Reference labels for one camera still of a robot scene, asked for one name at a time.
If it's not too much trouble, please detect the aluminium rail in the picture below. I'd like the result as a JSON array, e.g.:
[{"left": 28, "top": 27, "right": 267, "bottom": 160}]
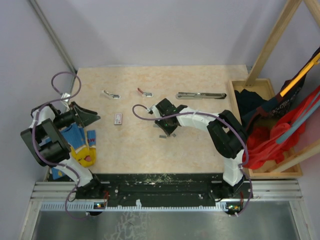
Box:
[{"left": 30, "top": 180, "right": 303, "bottom": 213}]

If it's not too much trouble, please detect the black grey large stapler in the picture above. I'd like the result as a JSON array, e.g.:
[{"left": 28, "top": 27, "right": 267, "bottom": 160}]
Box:
[{"left": 175, "top": 92, "right": 227, "bottom": 100}]

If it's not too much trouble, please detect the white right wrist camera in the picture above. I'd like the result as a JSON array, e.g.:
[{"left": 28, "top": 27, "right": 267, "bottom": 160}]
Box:
[{"left": 148, "top": 104, "right": 161, "bottom": 118}]

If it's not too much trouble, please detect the wooden tray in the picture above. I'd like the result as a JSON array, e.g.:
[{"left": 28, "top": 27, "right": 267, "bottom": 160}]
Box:
[{"left": 226, "top": 78, "right": 304, "bottom": 179}]

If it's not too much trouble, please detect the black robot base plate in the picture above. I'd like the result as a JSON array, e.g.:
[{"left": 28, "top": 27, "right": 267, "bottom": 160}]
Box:
[{"left": 75, "top": 173, "right": 252, "bottom": 208}]

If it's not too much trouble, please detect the wooden frame beam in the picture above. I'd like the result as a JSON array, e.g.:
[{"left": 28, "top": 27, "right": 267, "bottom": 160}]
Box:
[{"left": 244, "top": 0, "right": 302, "bottom": 87}]

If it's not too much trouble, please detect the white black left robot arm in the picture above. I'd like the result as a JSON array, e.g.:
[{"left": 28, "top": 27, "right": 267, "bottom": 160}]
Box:
[{"left": 20, "top": 101, "right": 104, "bottom": 199}]

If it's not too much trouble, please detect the pink white mini stapler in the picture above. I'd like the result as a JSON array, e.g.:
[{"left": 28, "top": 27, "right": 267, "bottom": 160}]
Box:
[{"left": 137, "top": 87, "right": 154, "bottom": 98}]

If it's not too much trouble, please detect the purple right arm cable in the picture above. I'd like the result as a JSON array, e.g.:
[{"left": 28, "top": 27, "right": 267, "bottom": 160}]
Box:
[{"left": 132, "top": 104, "right": 253, "bottom": 217}]

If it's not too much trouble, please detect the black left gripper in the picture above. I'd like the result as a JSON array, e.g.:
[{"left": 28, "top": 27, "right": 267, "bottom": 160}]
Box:
[{"left": 52, "top": 101, "right": 100, "bottom": 130}]

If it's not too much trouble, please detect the light blue strap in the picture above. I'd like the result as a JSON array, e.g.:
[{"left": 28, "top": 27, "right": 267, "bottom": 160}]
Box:
[{"left": 275, "top": 101, "right": 320, "bottom": 144}]

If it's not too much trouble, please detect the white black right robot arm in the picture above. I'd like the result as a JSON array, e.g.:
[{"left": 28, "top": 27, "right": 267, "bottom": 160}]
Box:
[{"left": 148, "top": 98, "right": 248, "bottom": 198}]

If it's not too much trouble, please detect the red white staple box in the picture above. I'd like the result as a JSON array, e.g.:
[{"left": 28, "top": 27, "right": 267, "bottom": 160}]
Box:
[{"left": 114, "top": 113, "right": 123, "bottom": 126}]

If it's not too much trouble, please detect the red cloth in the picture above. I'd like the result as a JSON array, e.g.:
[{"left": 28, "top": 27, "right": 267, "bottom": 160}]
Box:
[{"left": 242, "top": 87, "right": 320, "bottom": 170}]

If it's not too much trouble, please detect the dark patterned cloth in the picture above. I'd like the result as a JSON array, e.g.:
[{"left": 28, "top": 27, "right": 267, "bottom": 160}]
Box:
[{"left": 233, "top": 49, "right": 320, "bottom": 125}]

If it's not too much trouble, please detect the blue yellow cartoon cloth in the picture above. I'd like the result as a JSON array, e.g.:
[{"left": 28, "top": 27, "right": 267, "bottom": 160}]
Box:
[{"left": 60, "top": 123, "right": 97, "bottom": 168}]

